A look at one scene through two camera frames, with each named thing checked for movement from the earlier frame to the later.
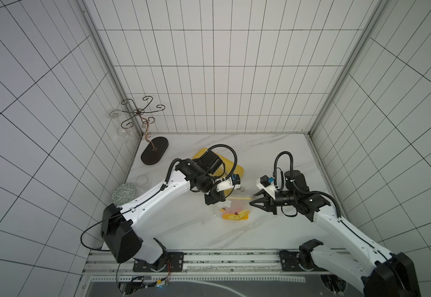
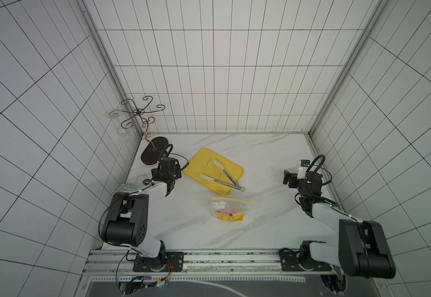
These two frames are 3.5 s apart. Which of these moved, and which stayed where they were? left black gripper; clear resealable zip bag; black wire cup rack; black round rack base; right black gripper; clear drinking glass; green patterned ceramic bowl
Moved: left black gripper; right black gripper; clear resealable zip bag
Stayed: black wire cup rack; clear drinking glass; green patterned ceramic bowl; black round rack base
